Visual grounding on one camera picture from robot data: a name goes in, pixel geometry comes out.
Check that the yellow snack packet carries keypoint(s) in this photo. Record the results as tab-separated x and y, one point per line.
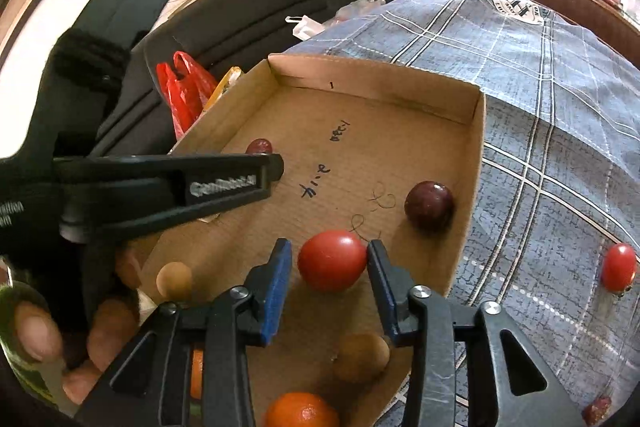
225	86

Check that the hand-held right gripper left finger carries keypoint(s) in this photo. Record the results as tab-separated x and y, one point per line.
277	292

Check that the black sofa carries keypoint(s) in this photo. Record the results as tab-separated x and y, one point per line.
240	17

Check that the small orange tangerine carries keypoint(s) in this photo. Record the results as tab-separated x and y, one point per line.
197	372

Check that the blue plaid tablecloth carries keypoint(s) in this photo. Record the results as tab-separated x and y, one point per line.
550	157

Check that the clear plastic bag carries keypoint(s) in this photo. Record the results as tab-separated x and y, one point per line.
357	9

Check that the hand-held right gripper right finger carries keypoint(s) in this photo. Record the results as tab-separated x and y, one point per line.
382	292

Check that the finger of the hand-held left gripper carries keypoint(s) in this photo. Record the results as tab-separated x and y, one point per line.
150	207
200	166

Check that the red tomato with stem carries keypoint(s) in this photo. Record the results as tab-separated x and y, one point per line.
618	266

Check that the red plastic bag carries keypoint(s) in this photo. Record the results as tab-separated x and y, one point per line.
182	94

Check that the large orange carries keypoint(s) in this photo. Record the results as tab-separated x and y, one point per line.
300	411

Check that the tan round fruit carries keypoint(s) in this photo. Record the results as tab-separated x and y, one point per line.
174	281
361	357

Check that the dark red plum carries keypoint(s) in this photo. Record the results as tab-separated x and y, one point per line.
429	205

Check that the shallow cardboard box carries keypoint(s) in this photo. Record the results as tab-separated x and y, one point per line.
350	147

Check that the red jujube date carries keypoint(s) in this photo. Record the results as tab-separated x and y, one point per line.
259	146
597	411

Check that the person's left hand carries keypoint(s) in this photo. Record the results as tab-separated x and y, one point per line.
112	332

